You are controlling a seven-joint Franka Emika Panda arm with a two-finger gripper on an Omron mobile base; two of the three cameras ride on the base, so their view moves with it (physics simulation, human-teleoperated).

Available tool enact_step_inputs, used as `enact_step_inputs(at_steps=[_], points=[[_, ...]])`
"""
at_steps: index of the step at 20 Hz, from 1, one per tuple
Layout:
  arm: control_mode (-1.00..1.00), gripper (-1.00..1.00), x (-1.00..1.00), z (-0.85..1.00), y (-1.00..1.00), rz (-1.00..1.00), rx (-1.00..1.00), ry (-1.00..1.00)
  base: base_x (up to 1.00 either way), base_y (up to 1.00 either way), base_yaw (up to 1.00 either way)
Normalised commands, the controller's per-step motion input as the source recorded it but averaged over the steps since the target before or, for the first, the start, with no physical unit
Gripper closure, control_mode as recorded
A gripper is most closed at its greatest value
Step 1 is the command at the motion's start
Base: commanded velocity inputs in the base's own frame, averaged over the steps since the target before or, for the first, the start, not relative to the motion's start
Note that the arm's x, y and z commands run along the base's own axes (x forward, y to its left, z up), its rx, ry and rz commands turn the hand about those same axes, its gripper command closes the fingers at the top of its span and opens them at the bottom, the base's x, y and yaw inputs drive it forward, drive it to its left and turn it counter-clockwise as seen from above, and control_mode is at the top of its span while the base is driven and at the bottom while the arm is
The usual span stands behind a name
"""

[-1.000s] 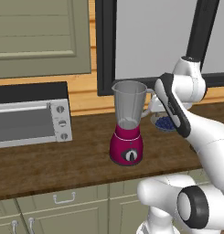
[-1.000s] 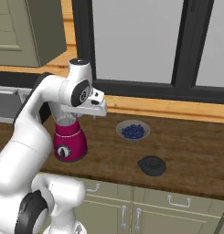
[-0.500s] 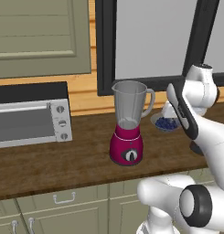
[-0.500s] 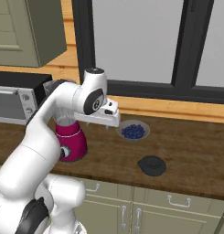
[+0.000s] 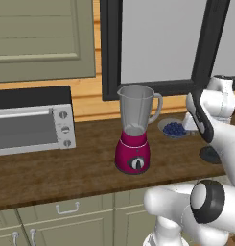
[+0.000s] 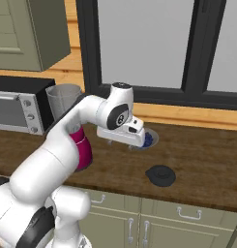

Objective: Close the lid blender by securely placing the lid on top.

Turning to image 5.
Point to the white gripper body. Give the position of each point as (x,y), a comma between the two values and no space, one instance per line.
(188,124)

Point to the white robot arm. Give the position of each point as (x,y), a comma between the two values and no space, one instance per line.
(224,205)

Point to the magenta blender with clear jar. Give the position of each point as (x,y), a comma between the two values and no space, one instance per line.
(132,150)

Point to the blueberries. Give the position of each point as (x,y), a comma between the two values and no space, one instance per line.
(174,128)

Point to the grey bowl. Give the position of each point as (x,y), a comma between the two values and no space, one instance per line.
(161,127)

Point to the black framed window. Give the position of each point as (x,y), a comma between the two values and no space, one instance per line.
(160,38)

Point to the olive drawer front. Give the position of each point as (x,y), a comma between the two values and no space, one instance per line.
(128,198)
(93,206)

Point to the olive base cupboard door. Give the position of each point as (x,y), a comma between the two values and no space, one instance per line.
(74,233)
(2,238)
(131,227)

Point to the silver toaster oven knob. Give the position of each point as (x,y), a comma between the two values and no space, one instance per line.
(63,114)
(65,129)
(67,143)

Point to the silver toaster oven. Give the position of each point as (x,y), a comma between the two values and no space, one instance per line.
(32,128)

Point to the toaster oven glass door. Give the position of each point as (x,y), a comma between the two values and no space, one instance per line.
(23,131)

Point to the olive wall cupboard door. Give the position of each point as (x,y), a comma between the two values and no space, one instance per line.
(42,35)

